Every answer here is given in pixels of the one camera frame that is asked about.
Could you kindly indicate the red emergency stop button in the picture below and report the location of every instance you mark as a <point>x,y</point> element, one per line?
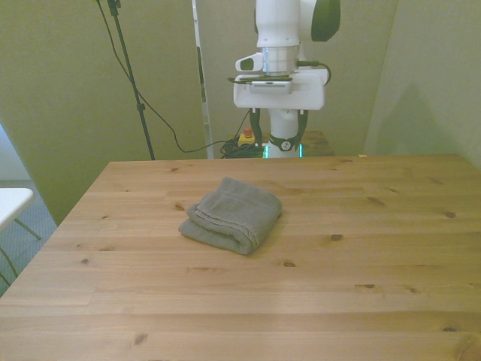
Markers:
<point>247,138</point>

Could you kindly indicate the white door frame strip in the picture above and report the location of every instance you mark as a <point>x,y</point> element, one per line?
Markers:
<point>201,75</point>

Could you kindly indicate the black tripod camera stand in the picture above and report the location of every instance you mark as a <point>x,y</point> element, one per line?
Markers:
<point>129,75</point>

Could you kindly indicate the white folding side table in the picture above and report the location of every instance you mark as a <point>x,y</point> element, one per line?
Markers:
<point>13,205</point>

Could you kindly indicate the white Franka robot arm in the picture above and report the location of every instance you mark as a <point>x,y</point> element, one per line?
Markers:
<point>280,26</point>

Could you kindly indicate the grey terry towel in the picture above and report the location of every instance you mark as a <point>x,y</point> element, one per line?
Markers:
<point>235,216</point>

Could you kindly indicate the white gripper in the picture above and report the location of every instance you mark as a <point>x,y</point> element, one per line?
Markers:
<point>278,101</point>

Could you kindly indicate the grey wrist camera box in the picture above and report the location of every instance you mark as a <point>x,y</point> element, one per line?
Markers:
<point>272,88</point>

